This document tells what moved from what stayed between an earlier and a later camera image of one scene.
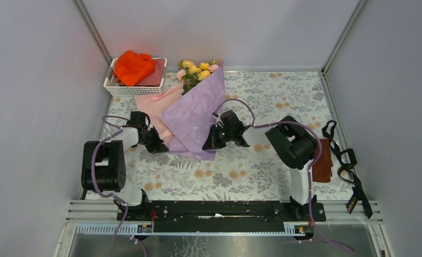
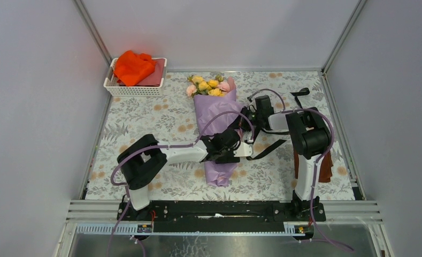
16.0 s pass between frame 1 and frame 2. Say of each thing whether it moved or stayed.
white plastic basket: stayed
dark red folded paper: stayed
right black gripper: moved
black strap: moved
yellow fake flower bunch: moved
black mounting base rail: stayed
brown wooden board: stayed
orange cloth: stayed
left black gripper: moved
